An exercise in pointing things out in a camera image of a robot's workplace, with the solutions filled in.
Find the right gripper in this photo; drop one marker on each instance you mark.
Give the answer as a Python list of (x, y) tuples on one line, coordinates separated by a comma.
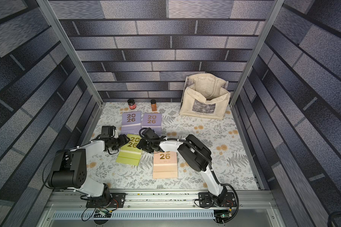
[(145, 144)]

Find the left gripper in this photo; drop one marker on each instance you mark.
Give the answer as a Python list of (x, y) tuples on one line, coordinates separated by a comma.
[(124, 140)]

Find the green 2026 desk calendar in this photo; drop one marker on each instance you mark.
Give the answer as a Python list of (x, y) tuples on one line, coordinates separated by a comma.
[(129, 153)]

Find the peach 2026 desk calendar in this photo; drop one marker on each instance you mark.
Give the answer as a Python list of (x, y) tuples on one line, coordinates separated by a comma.
[(165, 165)]

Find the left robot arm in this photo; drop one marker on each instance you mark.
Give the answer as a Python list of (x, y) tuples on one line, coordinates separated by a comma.
[(69, 167)]

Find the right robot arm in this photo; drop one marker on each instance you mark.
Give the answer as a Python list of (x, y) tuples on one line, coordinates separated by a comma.
[(194, 152)]

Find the purple calendar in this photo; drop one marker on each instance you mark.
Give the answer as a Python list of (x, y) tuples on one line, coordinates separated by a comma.
[(153, 121), (131, 123)]

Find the purple calendar far left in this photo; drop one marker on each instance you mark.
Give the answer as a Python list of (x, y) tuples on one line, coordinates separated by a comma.
[(131, 123)]

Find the amber spice jar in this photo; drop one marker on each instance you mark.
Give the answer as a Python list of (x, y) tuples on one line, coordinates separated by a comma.
[(153, 105)]

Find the red-labelled dark jar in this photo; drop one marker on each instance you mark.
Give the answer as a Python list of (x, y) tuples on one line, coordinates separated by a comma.
[(131, 104)]

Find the beige canvas tote bag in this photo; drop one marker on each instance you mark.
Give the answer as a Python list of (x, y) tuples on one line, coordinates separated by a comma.
[(205, 96)]

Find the left circuit board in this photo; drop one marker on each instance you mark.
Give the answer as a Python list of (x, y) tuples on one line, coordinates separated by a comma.
[(102, 213)]

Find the circuit board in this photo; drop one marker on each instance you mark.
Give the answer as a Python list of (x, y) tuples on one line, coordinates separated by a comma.
[(102, 213), (222, 216)]

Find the perforated metal grille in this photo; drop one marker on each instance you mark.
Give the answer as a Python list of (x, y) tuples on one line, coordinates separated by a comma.
[(136, 215)]

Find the right circuit board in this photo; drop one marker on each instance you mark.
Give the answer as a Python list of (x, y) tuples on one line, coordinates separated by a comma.
[(222, 216)]

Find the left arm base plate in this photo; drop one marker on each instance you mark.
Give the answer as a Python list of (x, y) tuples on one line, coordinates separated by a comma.
[(116, 200)]

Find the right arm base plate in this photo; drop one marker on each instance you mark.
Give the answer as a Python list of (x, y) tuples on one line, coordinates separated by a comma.
[(207, 200)]

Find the aluminium mounting rail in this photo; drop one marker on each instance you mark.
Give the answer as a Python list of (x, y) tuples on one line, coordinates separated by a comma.
[(136, 199)]

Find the left aluminium frame post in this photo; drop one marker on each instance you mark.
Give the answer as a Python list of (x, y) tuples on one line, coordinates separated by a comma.
[(64, 39)]

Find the aluminium frame post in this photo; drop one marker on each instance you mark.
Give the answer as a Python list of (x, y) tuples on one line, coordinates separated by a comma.
[(64, 39), (260, 42)]

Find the right aluminium frame post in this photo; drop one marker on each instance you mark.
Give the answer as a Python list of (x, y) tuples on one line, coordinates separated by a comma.
[(260, 42)]

